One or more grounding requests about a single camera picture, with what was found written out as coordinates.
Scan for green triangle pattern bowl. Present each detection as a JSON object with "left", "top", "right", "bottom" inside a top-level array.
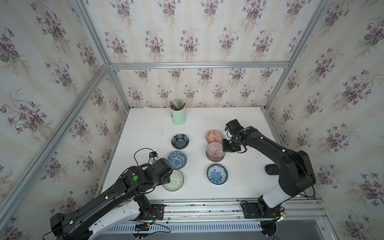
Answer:
[{"left": 163, "top": 170, "right": 184, "bottom": 192}]

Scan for maroon striped bowl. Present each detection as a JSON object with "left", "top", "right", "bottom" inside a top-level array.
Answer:
[{"left": 206, "top": 142, "right": 225, "bottom": 158}]

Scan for dark navy patterned bowl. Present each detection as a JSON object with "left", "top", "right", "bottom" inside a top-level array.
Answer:
[{"left": 171, "top": 134, "right": 189, "bottom": 150}]

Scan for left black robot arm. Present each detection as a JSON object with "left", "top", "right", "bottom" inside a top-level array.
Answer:
[{"left": 50, "top": 158, "right": 173, "bottom": 240}]

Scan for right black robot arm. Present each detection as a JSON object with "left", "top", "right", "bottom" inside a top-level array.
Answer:
[{"left": 222, "top": 119, "right": 316, "bottom": 212}]

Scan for blue damask bowl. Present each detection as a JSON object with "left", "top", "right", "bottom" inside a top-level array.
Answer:
[{"left": 168, "top": 151, "right": 188, "bottom": 170}]

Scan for orange diamond pattern bowl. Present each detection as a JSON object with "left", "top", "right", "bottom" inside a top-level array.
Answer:
[{"left": 206, "top": 130, "right": 223, "bottom": 144}]

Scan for brown lattice bowl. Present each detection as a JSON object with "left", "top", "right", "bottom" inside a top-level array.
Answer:
[{"left": 207, "top": 156, "right": 224, "bottom": 163}]

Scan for blue floral bowl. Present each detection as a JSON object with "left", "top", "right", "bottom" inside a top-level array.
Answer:
[{"left": 207, "top": 164, "right": 228, "bottom": 185}]

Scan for mint green utensil cup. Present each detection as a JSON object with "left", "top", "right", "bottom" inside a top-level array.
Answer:
[{"left": 171, "top": 108, "right": 186, "bottom": 126}]

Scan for colourful sticks in cup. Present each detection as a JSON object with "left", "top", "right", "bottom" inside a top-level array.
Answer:
[{"left": 169, "top": 99, "right": 186, "bottom": 111}]

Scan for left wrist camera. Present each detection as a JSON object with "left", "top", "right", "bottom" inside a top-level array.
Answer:
[{"left": 148, "top": 152, "right": 159, "bottom": 165}]

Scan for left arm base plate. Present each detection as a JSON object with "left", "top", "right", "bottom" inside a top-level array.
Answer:
[{"left": 144, "top": 204, "right": 165, "bottom": 221}]

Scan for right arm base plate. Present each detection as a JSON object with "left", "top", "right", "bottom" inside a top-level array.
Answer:
[{"left": 240, "top": 201, "right": 285, "bottom": 219}]

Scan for aluminium front rail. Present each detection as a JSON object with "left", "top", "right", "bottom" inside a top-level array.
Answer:
[{"left": 150, "top": 198, "right": 328, "bottom": 223}]

